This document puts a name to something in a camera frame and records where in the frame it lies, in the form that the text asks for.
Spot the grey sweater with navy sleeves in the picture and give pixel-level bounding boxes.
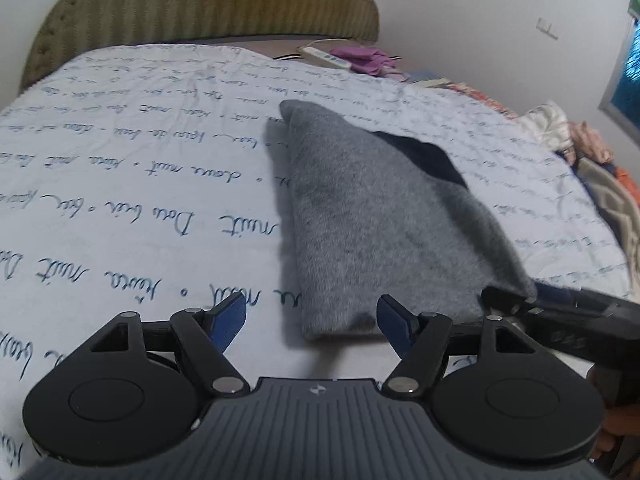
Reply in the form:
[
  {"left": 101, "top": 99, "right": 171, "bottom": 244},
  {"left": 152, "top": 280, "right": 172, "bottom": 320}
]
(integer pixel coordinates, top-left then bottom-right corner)
[{"left": 277, "top": 99, "right": 538, "bottom": 342}]

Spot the white script-print bedsheet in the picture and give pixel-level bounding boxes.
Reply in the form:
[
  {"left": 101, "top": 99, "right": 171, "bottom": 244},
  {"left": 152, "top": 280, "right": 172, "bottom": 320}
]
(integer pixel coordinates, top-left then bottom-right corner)
[{"left": 0, "top": 42, "right": 633, "bottom": 480}]

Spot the person's right hand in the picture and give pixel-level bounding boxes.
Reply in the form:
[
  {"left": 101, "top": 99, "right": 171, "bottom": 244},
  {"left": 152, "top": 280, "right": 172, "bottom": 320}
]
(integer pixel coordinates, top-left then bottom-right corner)
[{"left": 590, "top": 405, "right": 626, "bottom": 463}]

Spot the window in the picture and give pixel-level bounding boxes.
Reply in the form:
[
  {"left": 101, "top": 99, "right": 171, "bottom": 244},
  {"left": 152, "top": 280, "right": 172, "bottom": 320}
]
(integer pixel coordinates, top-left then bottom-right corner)
[{"left": 597, "top": 0, "right": 640, "bottom": 133}]

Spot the white remote control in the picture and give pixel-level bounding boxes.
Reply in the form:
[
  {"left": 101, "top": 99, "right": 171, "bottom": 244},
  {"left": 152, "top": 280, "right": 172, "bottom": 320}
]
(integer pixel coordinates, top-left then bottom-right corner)
[{"left": 300, "top": 46, "right": 353, "bottom": 72}]

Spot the olive upholstered headboard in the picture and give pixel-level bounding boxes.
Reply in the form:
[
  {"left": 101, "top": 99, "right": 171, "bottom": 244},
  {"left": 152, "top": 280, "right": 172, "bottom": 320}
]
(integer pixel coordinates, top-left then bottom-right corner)
[{"left": 17, "top": 0, "right": 380, "bottom": 96}]

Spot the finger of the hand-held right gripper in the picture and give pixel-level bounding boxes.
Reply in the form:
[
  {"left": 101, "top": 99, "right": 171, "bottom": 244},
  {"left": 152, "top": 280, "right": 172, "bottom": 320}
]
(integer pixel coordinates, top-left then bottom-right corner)
[
  {"left": 534, "top": 282, "right": 640, "bottom": 325},
  {"left": 481, "top": 286, "right": 538, "bottom": 318}
]

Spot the beige patterned blanket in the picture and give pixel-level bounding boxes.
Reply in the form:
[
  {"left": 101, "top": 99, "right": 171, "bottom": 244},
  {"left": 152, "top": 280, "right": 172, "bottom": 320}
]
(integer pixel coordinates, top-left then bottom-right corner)
[{"left": 575, "top": 160, "right": 640, "bottom": 261}]

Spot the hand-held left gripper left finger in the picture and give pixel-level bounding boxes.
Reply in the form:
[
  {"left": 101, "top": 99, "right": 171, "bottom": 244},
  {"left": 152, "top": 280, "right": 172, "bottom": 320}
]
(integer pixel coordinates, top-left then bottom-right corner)
[{"left": 87, "top": 291, "right": 252, "bottom": 396}]

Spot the purple cloth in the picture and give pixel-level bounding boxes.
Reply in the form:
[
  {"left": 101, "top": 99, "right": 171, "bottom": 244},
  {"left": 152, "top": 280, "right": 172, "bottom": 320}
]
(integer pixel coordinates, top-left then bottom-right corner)
[{"left": 331, "top": 46, "right": 401, "bottom": 78}]

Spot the orange pink cloth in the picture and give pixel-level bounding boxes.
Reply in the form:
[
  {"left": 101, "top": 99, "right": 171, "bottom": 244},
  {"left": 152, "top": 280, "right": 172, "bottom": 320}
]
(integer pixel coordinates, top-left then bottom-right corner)
[{"left": 570, "top": 120, "right": 616, "bottom": 166}]

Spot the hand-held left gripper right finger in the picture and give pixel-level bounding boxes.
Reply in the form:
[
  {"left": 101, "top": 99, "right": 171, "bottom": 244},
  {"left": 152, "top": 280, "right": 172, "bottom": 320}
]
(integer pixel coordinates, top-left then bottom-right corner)
[{"left": 376, "top": 294, "right": 541, "bottom": 397}]

